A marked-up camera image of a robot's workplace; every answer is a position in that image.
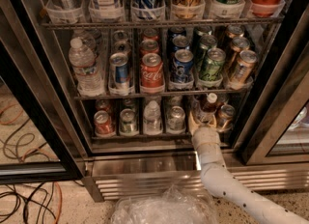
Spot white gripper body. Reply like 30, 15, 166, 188
190, 122, 210, 135

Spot brown drink plastic bottle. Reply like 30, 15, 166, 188
193, 93, 217, 123

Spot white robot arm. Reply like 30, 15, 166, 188
188, 112, 309, 224

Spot gold can bottom shelf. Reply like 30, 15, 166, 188
216, 104, 236, 129

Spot silver can bottom shelf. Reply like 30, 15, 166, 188
167, 106, 185, 131

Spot clear bottle bottom shelf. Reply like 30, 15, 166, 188
143, 100, 162, 135

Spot right glass fridge door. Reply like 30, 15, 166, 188
238, 5, 309, 165

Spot glass fridge door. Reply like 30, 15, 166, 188
0, 0, 85, 183
238, 5, 309, 165

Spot silver green can bottom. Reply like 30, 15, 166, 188
120, 108, 137, 134

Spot red can bottom shelf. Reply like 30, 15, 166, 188
94, 110, 115, 135

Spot stainless fridge bottom grille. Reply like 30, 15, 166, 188
82, 152, 309, 202

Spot clear water bottle middle shelf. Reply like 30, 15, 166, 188
69, 38, 103, 97

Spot left glass fridge door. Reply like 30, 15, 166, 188
0, 0, 85, 183

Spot blue Pepsi can front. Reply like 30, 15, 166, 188
171, 49, 193, 83

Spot green can front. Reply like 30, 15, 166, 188
199, 47, 226, 81

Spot gold can front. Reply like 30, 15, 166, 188
228, 50, 258, 83

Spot red Coca-Cola can front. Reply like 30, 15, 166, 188
141, 53, 163, 88

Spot clear plastic bag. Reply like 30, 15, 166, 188
110, 185, 219, 224

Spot blue can second row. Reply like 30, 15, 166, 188
170, 35, 190, 53

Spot green can second row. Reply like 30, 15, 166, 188
195, 35, 217, 71

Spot gold can second row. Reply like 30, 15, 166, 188
225, 37, 250, 69

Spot blue silver can front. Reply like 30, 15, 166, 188
109, 52, 129, 90

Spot red can second row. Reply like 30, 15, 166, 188
139, 39, 159, 57

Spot silver can second row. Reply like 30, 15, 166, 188
112, 41, 131, 55

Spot black cables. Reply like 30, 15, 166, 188
0, 118, 57, 224

